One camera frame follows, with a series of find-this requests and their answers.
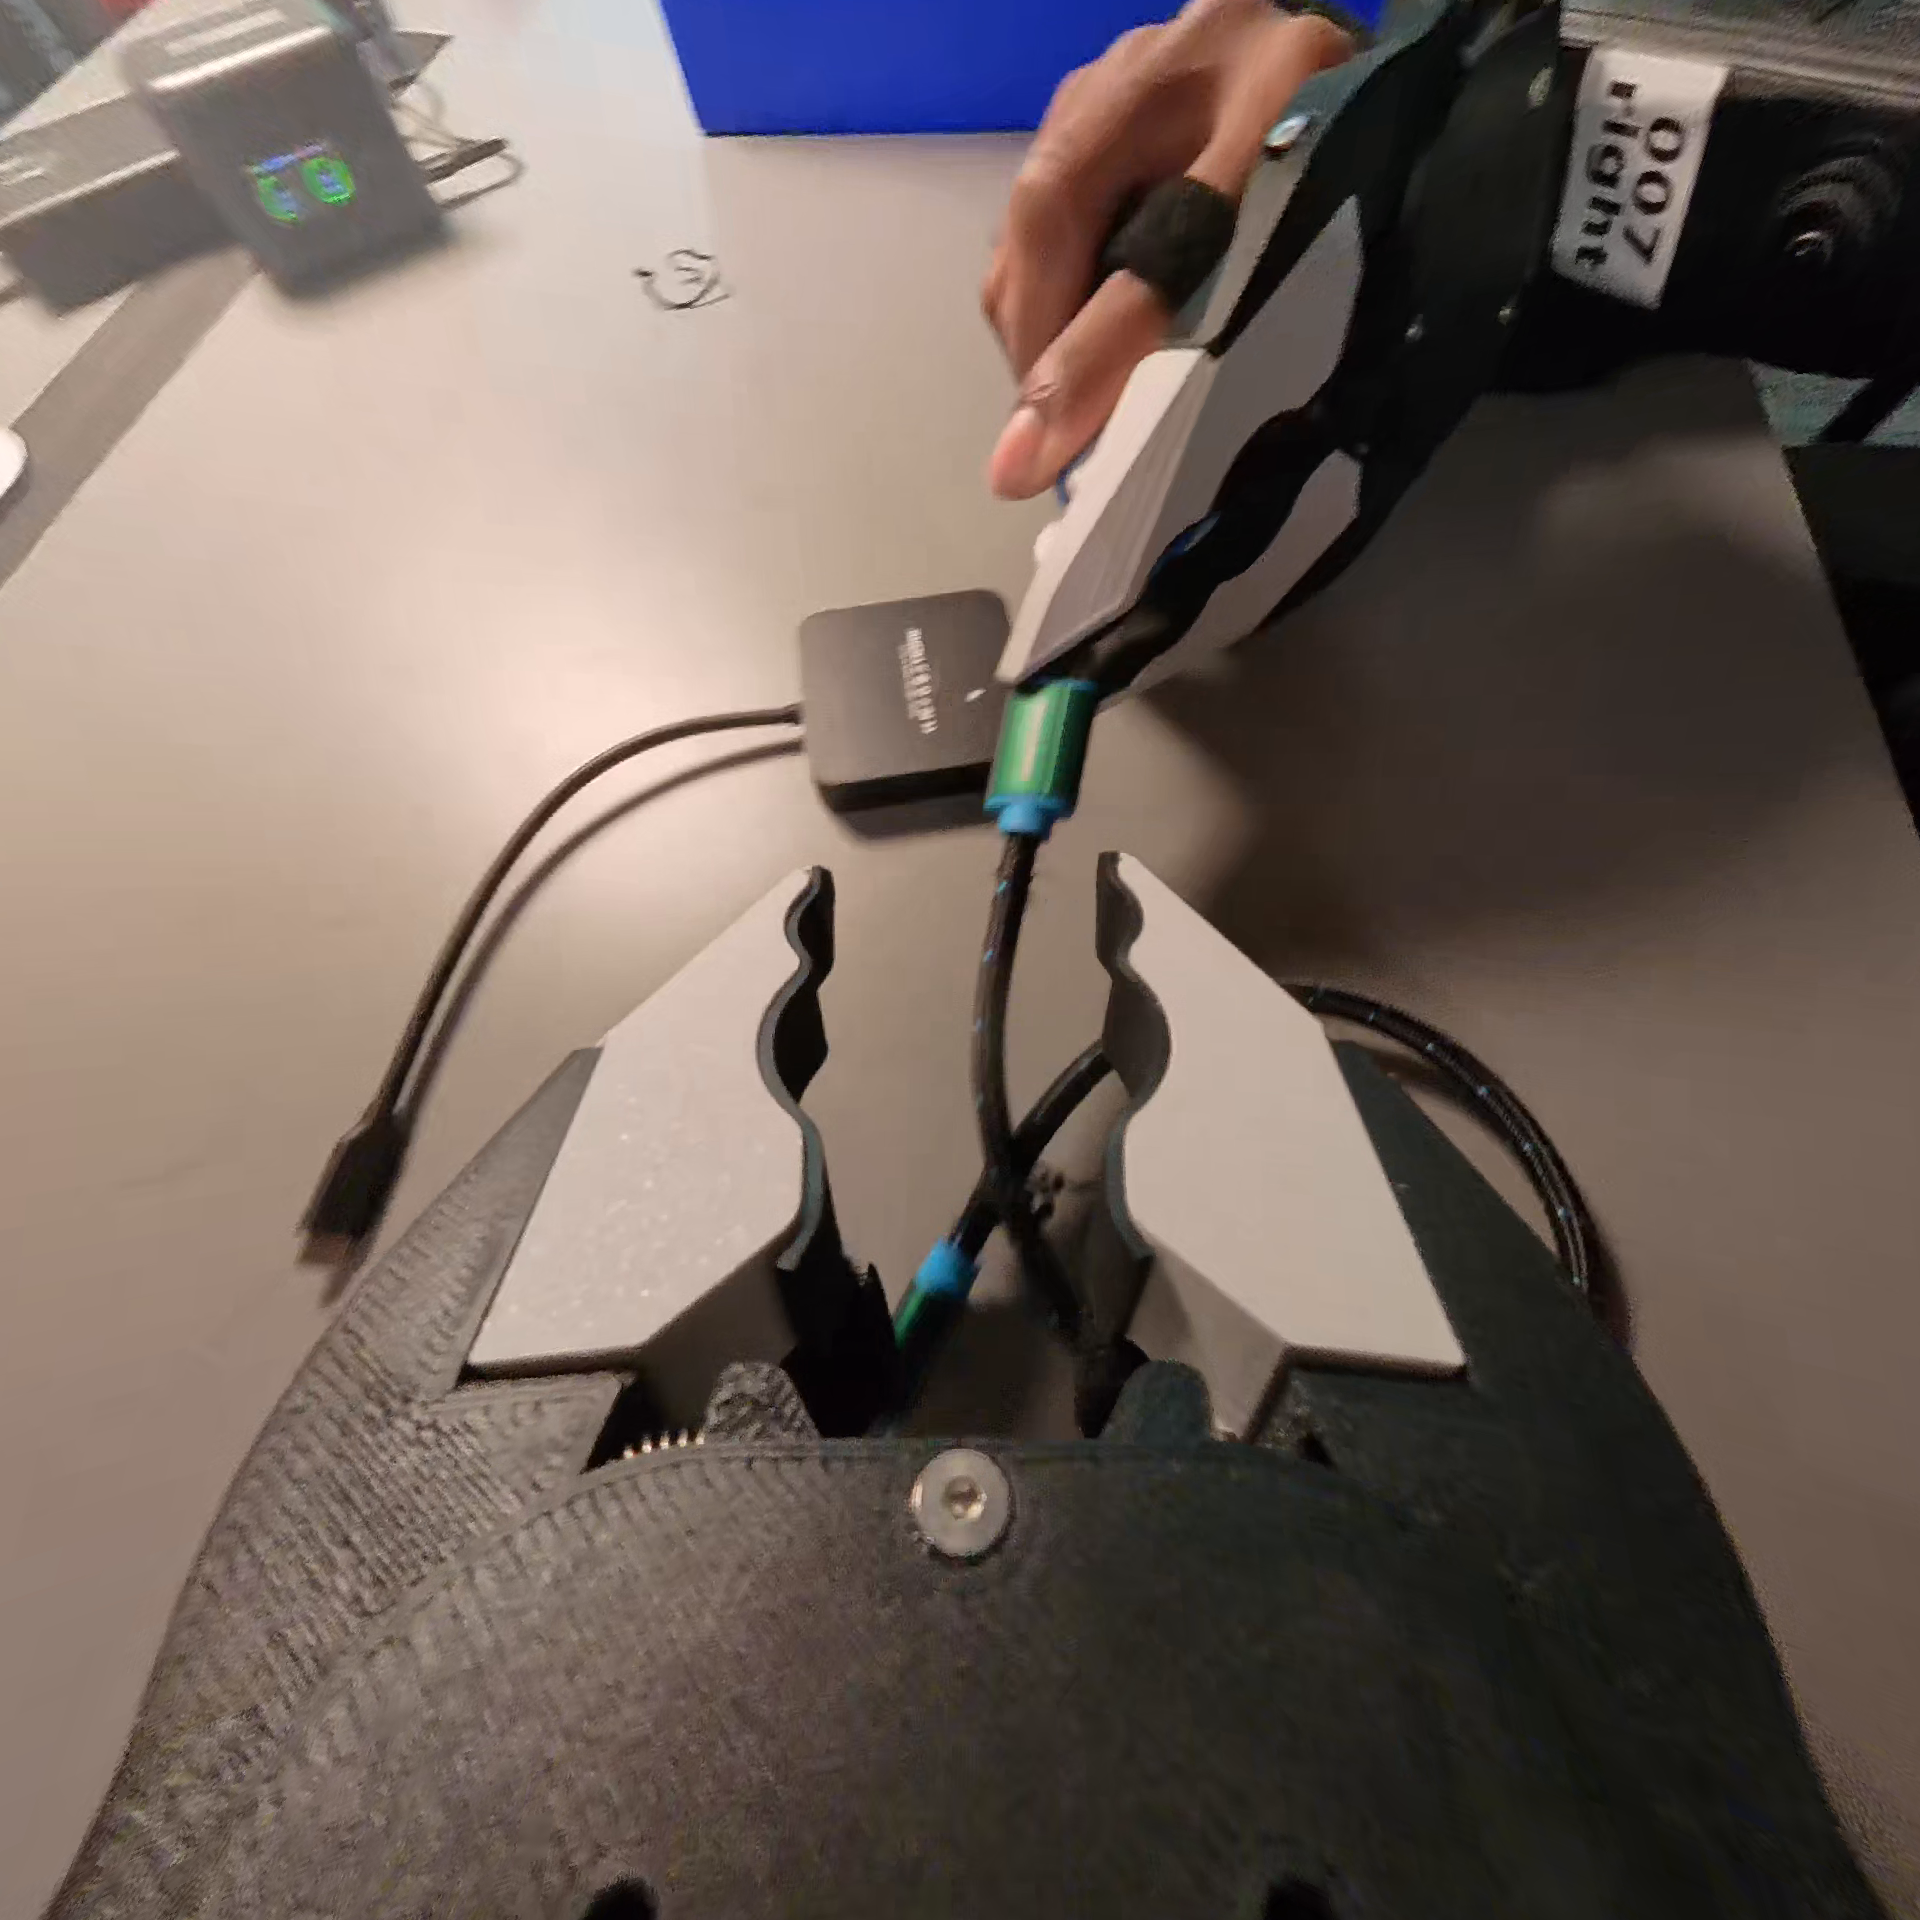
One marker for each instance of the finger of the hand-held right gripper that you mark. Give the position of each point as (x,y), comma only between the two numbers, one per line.
(1109,495)
(1321,525)

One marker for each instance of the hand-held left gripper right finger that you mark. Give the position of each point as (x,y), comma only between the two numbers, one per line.
(1276,1185)

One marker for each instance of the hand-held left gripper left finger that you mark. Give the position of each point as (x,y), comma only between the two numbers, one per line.
(662,1171)

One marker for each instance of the blue plastic bin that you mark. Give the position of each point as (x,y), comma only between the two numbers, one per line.
(901,61)

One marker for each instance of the person's right hand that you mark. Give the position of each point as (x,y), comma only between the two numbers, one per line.
(1109,119)

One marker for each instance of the grey power station with display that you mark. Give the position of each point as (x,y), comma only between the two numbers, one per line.
(226,89)

